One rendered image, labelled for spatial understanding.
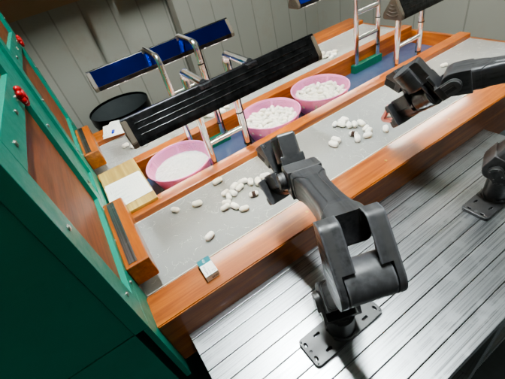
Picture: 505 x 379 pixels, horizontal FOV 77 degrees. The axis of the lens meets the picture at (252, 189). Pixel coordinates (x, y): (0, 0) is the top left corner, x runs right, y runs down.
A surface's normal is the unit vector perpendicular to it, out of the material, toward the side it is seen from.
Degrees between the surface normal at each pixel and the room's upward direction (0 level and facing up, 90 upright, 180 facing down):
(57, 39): 90
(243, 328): 0
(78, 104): 90
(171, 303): 0
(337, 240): 49
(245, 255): 0
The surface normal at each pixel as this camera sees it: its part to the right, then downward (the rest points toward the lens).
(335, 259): 0.03, -0.02
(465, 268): -0.22, -0.74
